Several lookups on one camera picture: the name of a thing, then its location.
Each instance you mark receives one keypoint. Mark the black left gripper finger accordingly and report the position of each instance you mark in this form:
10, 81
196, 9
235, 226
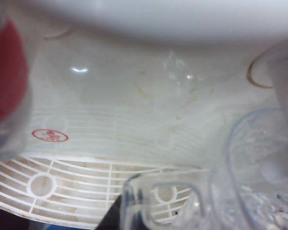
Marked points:
114, 215

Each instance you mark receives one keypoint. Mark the red collar hot tap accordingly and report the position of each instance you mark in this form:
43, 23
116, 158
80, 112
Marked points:
7, 72

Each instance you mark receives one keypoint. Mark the clear textured plastic mug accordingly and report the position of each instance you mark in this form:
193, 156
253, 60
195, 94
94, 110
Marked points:
249, 167

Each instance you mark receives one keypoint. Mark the white drip tray grille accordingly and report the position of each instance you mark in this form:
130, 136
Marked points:
62, 187

